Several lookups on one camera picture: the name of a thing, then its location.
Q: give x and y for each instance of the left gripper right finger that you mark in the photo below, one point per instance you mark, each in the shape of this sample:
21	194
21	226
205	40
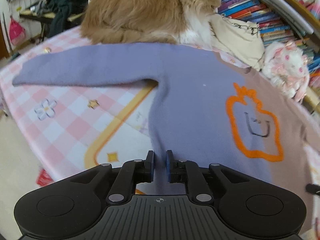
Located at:
190	175

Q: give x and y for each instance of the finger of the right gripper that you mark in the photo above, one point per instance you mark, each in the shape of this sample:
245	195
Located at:
313	189

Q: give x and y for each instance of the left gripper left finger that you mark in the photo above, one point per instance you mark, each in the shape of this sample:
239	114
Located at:
128	176

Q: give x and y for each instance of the purple and mauve sweater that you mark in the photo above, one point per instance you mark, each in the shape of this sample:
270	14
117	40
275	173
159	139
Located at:
206	110

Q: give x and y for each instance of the pink checkered cartoon tablecloth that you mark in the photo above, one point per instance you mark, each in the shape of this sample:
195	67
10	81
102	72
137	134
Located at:
71	129

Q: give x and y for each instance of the white pink plush bunny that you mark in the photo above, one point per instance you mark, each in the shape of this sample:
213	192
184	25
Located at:
286	67

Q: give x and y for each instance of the cream canvas tote bag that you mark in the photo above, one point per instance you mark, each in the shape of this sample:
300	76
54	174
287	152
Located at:
238	38

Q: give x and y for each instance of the orange and white cat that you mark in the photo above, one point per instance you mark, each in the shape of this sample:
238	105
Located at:
163	21

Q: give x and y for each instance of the row of colourful books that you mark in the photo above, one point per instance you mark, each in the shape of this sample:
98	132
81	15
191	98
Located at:
275	24

